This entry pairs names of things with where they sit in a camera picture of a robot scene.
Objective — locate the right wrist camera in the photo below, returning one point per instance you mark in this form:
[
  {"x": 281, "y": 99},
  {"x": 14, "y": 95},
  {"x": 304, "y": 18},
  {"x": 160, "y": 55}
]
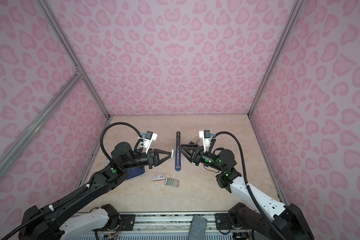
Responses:
[{"x": 206, "y": 136}]

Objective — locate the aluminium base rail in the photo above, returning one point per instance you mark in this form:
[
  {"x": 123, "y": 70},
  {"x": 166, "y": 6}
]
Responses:
[{"x": 121, "y": 225}]

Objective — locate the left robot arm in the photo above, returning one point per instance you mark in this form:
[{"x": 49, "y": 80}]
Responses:
[{"x": 45, "y": 223}]

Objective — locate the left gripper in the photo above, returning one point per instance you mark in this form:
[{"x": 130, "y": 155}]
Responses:
[{"x": 150, "y": 157}]

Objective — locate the left aluminium frame beam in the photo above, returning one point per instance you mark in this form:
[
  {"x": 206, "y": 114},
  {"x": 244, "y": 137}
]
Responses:
[{"x": 11, "y": 155}]

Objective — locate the grey foam block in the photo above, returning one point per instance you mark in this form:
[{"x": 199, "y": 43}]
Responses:
[{"x": 197, "y": 228}]

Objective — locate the staple tray with staples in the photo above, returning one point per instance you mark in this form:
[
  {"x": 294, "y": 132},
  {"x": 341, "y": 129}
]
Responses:
[{"x": 172, "y": 182}]

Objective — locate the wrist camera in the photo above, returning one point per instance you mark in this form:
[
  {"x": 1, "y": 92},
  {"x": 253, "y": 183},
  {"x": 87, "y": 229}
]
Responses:
[
  {"x": 148, "y": 138},
  {"x": 206, "y": 136}
]

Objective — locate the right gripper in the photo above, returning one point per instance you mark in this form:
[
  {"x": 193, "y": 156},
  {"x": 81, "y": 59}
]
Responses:
[{"x": 198, "y": 156}]

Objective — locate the blue book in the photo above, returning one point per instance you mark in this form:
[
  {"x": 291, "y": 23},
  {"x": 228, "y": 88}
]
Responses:
[{"x": 135, "y": 173}]

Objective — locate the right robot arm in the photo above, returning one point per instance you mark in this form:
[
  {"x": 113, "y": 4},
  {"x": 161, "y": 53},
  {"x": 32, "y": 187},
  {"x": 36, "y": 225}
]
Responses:
[{"x": 259, "y": 212}]

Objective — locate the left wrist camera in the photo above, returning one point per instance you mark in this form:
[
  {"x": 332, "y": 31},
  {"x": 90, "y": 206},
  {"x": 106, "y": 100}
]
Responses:
[{"x": 148, "y": 138}]

